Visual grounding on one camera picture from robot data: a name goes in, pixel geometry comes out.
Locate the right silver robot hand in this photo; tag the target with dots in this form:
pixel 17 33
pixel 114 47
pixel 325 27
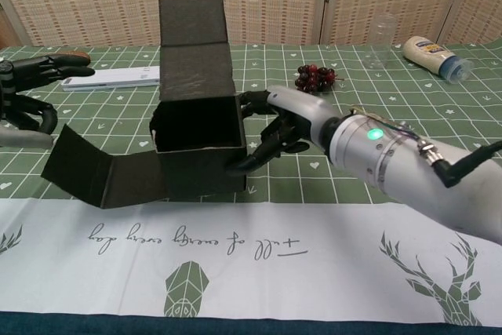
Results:
pixel 298 119

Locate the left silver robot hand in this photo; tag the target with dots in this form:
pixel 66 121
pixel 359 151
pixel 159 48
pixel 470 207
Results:
pixel 27 76

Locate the black cardboard folding box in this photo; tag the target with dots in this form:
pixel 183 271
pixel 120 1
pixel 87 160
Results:
pixel 196 115

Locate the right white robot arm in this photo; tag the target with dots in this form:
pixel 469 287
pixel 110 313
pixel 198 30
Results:
pixel 412 170

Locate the bunch of dark red grapes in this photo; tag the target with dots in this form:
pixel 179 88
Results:
pixel 313 78

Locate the white folded laptop stand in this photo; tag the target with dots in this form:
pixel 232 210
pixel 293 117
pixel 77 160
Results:
pixel 117 78

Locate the clear plastic cup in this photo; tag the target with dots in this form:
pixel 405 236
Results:
pixel 378 44

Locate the green checked deer tablecloth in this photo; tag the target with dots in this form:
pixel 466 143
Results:
pixel 353 233

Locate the mayonnaise squeeze bottle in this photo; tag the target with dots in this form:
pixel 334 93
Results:
pixel 423 52

